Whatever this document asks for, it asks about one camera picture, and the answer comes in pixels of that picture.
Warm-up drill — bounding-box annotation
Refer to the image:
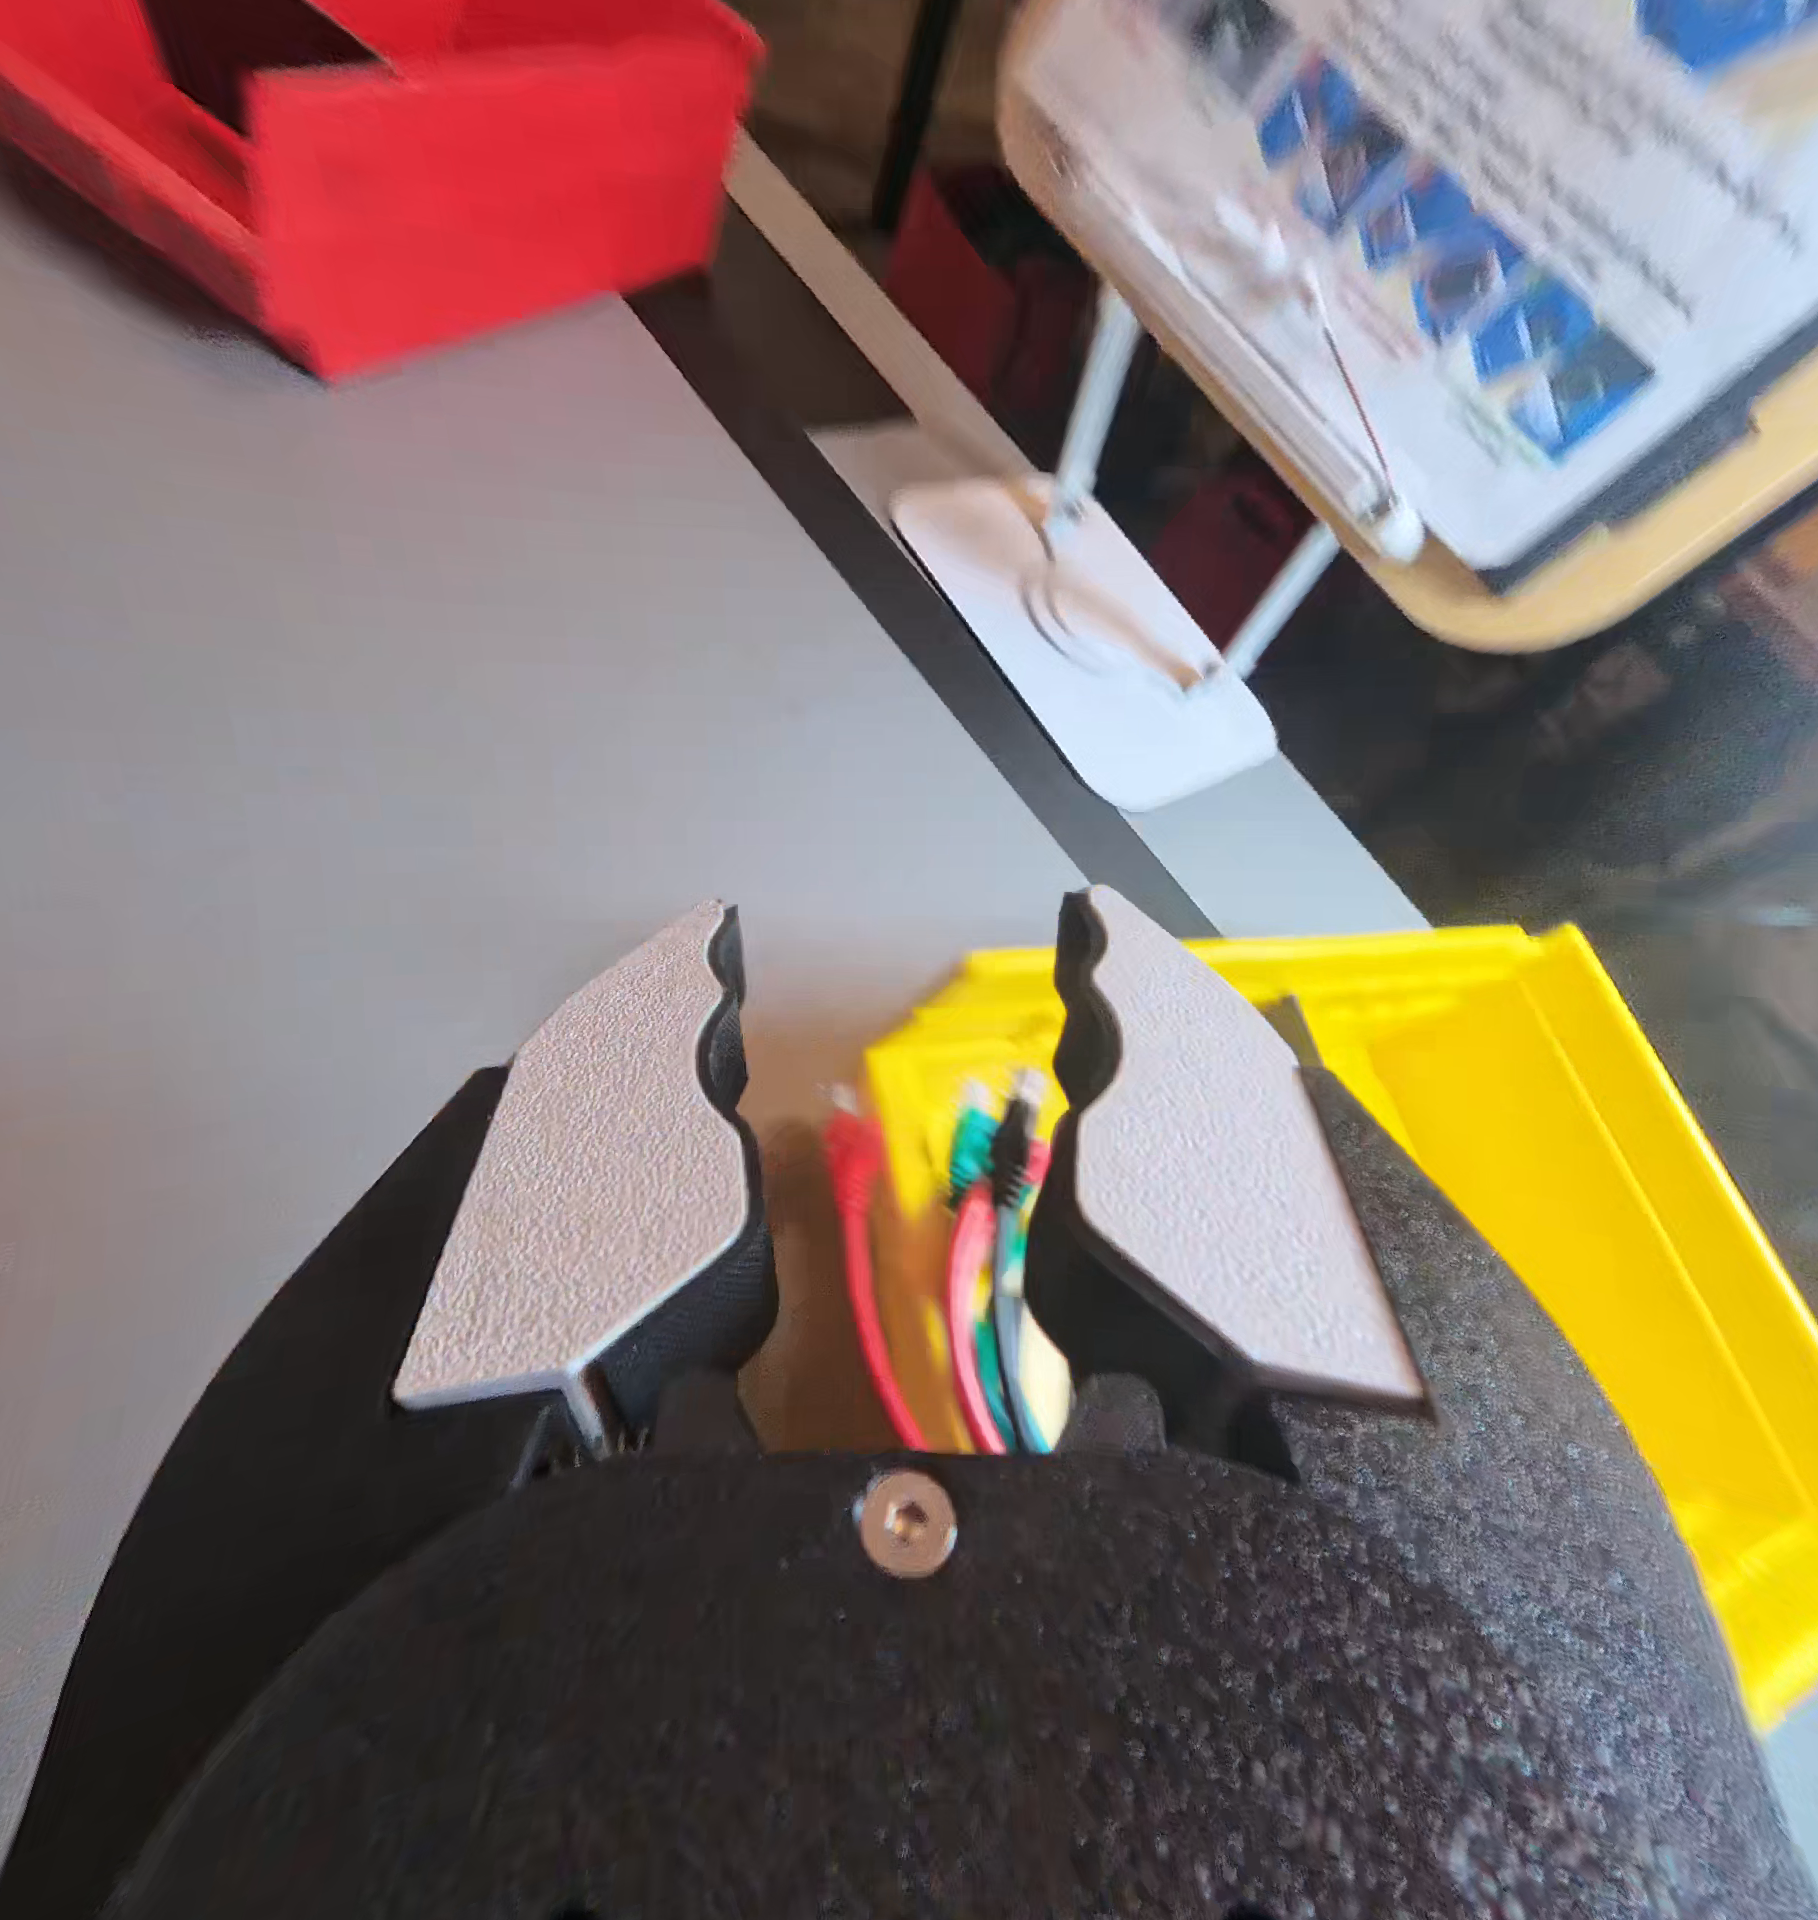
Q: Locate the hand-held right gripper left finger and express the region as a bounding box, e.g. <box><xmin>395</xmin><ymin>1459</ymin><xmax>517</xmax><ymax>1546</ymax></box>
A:
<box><xmin>392</xmin><ymin>896</ymin><xmax>778</xmax><ymax>1454</ymax></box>

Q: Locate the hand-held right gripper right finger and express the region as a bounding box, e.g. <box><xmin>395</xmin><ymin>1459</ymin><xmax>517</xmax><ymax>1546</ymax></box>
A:
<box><xmin>1029</xmin><ymin>882</ymin><xmax>1433</xmax><ymax>1412</ymax></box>

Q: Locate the black ethernet cable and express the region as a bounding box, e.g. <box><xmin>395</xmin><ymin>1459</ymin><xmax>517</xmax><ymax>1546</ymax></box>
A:
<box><xmin>995</xmin><ymin>1068</ymin><xmax>1053</xmax><ymax>1307</ymax></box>

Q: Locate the green ethernet cable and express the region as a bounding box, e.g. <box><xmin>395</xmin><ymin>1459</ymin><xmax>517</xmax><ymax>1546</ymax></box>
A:
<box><xmin>946</xmin><ymin>1087</ymin><xmax>1038</xmax><ymax>1454</ymax></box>

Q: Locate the red ethernet cable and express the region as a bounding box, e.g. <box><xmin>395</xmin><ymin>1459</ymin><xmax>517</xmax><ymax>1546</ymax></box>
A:
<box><xmin>818</xmin><ymin>1096</ymin><xmax>1007</xmax><ymax>1454</ymax></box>

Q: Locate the yellow plastic bin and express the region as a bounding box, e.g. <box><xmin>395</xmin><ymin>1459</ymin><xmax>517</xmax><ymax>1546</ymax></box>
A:
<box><xmin>865</xmin><ymin>922</ymin><xmax>1818</xmax><ymax>1730</ymax></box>

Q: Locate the red plastic bin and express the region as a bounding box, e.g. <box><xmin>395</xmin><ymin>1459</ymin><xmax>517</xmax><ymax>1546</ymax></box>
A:
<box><xmin>0</xmin><ymin>0</ymin><xmax>768</xmax><ymax>378</ymax></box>

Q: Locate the document stand with white base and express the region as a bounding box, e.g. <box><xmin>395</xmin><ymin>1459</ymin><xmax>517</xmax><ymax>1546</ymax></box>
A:
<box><xmin>889</xmin><ymin>0</ymin><xmax>1818</xmax><ymax>814</ymax></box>

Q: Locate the printed instruction sheet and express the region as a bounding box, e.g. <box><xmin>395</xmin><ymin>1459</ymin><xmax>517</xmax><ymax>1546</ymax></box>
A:
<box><xmin>1019</xmin><ymin>0</ymin><xmax>1818</xmax><ymax>563</ymax></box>

